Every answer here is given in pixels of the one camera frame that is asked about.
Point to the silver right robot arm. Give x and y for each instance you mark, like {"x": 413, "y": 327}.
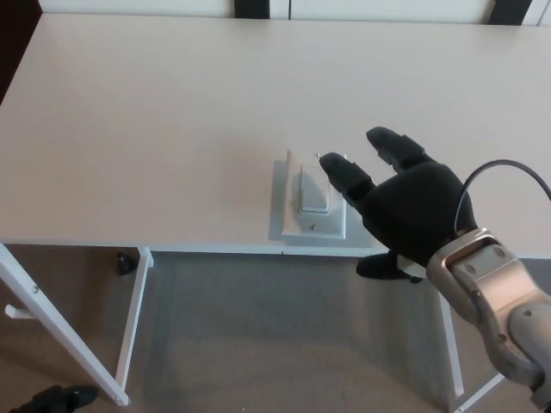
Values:
{"x": 490, "y": 292}

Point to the white rocker light switch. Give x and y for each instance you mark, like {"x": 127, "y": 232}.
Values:
{"x": 314, "y": 193}

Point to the white cabinet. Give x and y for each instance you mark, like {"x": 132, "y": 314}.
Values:
{"x": 150, "y": 6}

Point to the white peg hook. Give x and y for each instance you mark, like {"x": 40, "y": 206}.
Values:
{"x": 17, "y": 312}

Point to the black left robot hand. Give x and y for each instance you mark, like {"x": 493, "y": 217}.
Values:
{"x": 56, "y": 398}

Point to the white table with metal frame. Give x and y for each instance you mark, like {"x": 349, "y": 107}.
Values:
{"x": 150, "y": 129}

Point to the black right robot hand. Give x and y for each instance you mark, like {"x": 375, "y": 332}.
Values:
{"x": 413, "y": 206}

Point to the grey switch mounting base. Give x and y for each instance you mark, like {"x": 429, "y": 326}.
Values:
{"x": 357, "y": 232}

